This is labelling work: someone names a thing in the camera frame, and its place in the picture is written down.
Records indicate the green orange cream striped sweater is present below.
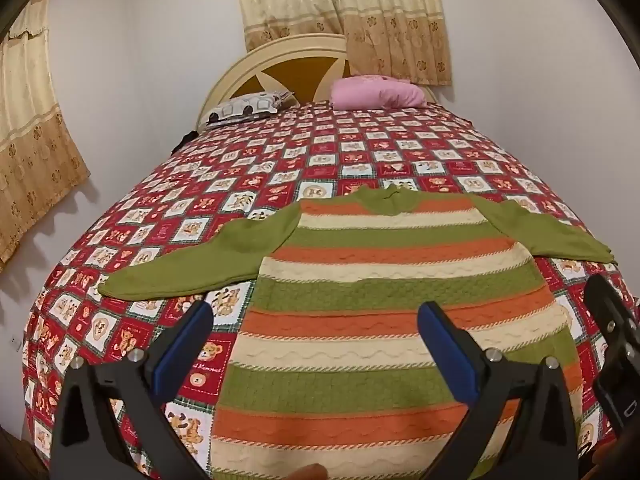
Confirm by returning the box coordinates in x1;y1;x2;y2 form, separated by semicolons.
98;183;617;480

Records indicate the beige side window curtain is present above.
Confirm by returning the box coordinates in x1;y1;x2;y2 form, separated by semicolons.
0;0;92;273

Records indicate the dark object beside bed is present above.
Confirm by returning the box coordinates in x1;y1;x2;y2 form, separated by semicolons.
170;130;201;156

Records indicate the beige floral curtain panel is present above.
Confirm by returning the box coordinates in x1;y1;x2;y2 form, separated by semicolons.
231;0;347;54
334;0;454;87

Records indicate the person's left hand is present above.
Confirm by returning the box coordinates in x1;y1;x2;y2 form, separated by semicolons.
280;462;329;480

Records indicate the white patterned pillow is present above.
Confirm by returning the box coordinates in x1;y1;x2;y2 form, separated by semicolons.
204;91;296;126

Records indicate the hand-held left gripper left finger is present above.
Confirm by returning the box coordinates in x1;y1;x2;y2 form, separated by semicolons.
50;300;216;480

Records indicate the cream wooden bed headboard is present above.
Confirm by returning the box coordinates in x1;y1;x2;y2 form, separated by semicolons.
196;33;438;131

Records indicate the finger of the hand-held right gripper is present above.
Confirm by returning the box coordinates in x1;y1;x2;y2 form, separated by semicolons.
584;274;640;357

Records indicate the pink pillow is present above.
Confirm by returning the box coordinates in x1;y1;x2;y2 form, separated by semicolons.
330;75;428;110

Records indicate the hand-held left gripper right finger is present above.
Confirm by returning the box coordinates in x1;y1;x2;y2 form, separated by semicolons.
417;301;583;480

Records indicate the red checked bear printed blanket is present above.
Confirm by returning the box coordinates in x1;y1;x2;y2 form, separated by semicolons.
22;100;640;480

